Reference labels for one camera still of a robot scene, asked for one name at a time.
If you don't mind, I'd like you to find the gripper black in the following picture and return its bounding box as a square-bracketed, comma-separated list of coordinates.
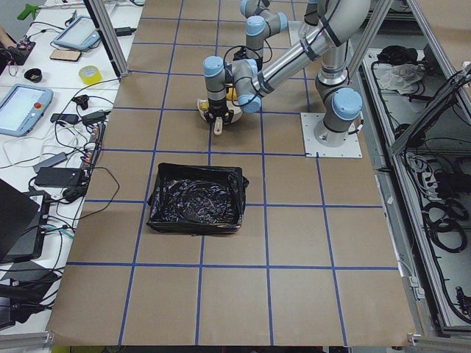
[204, 99, 234, 125]

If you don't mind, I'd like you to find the beige plastic dustpan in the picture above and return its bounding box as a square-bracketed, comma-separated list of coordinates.
[196, 99, 243, 135]

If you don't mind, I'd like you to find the bin with black bag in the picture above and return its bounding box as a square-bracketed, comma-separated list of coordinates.
[147, 163, 249, 235]

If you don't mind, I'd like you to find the person hand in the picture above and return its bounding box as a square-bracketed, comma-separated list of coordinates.
[0, 26, 17, 49]

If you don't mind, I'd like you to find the yellow toy potato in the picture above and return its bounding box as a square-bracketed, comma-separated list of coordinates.
[226, 88, 238, 101]

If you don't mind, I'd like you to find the power strip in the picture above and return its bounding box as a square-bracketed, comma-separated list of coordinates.
[80, 122, 106, 171]

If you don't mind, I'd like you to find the yellow tape roll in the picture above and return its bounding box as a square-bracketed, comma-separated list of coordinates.
[79, 65, 102, 85]

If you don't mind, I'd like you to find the far teach pendant tablet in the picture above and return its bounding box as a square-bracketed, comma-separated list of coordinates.
[52, 15, 100, 51]

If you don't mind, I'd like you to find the teach pendant tablet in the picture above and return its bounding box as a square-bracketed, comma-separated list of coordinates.
[52, 15, 100, 51]
[1, 84, 54, 137]

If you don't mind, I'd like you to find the wooden phone stand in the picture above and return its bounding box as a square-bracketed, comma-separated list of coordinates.
[49, 49, 82, 62]

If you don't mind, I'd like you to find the black power adapter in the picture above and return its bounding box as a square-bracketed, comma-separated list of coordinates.
[35, 167, 85, 188]

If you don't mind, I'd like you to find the small black bowl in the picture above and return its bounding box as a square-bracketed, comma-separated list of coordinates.
[24, 68, 43, 83]

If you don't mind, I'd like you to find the white crumpled cloth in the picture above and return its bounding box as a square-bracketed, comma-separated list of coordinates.
[378, 63, 425, 95]

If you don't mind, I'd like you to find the near teach pendant tablet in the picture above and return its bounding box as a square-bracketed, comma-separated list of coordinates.
[1, 84, 54, 137]

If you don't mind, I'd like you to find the green clamp tool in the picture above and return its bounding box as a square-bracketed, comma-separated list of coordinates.
[17, 4, 40, 21]

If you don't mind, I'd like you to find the black laptop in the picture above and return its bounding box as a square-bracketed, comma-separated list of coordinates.
[1, 181, 49, 264]

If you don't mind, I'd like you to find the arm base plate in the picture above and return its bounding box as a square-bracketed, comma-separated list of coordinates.
[300, 113, 362, 159]
[288, 21, 308, 46]

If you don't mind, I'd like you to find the aluminium frame post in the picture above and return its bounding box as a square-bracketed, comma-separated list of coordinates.
[84, 0, 129, 79]

